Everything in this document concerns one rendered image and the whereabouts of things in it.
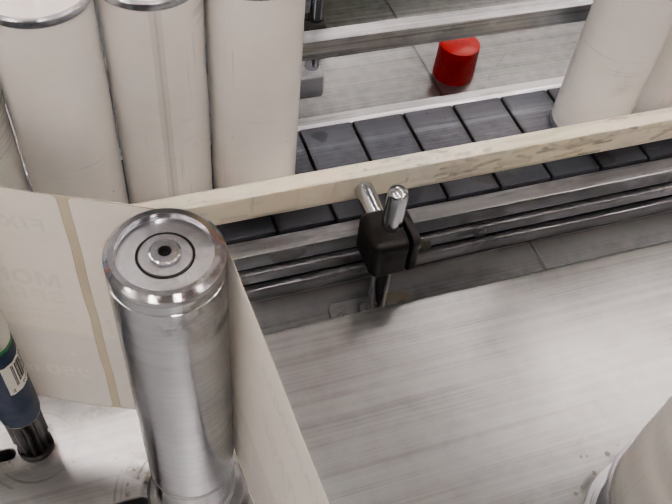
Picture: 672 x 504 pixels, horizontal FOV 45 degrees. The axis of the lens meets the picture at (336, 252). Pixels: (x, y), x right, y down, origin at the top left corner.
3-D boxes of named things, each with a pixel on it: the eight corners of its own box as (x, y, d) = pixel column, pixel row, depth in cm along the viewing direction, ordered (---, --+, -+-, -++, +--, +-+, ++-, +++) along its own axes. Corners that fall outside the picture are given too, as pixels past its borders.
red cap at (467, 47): (424, 69, 69) (431, 37, 67) (452, 55, 71) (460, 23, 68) (452, 91, 68) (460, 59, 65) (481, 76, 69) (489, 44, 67)
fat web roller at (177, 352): (157, 550, 38) (99, 327, 23) (140, 461, 40) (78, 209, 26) (253, 522, 39) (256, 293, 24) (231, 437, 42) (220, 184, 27)
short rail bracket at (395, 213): (358, 338, 52) (382, 214, 43) (344, 301, 54) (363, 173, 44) (405, 327, 53) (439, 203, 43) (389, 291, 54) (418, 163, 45)
